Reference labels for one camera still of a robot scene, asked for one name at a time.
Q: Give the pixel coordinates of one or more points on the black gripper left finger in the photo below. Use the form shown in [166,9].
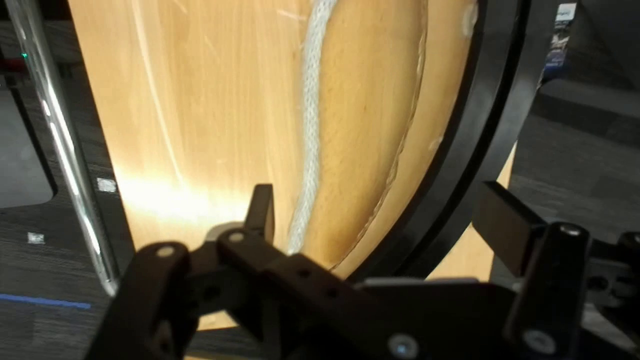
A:
[292,307]

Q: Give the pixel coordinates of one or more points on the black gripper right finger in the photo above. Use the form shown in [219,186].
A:
[563,268]

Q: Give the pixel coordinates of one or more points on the black curved track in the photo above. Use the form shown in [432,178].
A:
[510,42]

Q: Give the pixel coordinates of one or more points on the curved cardboard base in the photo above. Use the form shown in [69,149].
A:
[379,86]

